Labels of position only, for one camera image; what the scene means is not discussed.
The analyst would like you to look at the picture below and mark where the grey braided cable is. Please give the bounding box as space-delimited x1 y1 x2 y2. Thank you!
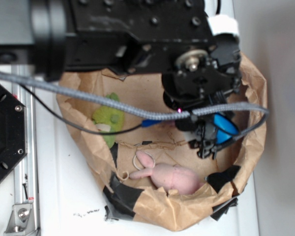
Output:
0 69 270 121

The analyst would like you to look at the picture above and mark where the thin black cable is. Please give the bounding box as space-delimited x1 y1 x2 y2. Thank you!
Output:
19 85 270 146

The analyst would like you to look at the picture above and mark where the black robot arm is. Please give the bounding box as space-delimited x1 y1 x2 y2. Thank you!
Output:
0 0 241 158

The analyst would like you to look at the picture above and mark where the metal corner bracket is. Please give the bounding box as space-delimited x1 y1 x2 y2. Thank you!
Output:
4 203 35 236

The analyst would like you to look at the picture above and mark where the black octagonal mount plate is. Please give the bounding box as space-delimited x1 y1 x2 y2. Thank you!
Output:
0 84 27 183

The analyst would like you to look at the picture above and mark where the green plush toy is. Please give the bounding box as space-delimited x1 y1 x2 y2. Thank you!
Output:
91 92 125 148

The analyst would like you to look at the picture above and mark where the aluminium extrusion rail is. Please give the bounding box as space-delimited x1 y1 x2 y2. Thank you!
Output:
3 64 41 236

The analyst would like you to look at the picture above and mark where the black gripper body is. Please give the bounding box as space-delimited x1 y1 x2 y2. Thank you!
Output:
162 34 241 159

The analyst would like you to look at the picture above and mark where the pink plush bunny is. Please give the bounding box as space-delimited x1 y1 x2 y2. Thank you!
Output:
129 150 205 195

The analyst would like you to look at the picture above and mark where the blue plastic bottle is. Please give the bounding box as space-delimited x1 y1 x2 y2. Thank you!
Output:
213 114 239 145

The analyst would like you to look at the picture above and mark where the brown paper bag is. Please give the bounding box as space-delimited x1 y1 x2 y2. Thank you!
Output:
57 53 267 231

